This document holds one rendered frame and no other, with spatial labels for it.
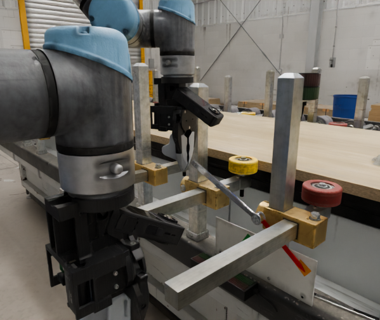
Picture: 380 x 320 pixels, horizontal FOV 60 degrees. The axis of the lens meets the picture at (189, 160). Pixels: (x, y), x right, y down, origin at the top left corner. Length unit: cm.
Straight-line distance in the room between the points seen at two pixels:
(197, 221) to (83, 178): 60
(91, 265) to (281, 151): 44
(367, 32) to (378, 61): 65
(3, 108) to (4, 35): 840
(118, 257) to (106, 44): 20
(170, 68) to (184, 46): 5
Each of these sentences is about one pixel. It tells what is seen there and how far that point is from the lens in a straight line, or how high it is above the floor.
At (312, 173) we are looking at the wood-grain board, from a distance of 86.
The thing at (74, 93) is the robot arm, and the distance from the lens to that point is 29.
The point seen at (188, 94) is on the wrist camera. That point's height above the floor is 109.
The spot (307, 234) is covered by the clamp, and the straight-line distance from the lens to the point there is 67.
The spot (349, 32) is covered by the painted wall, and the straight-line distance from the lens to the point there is 834.
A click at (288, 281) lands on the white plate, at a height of 73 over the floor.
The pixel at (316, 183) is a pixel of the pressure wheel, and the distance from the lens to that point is 77.
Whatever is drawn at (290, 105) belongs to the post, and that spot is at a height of 108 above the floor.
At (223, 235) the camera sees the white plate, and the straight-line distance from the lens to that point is 81.
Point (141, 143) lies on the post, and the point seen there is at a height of 93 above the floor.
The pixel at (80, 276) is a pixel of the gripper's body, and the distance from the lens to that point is 34.
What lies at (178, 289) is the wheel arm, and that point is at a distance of 47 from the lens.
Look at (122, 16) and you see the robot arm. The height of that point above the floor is 123.
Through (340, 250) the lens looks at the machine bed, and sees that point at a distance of 92.
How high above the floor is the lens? 115
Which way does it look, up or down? 15 degrees down
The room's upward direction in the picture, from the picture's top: straight up
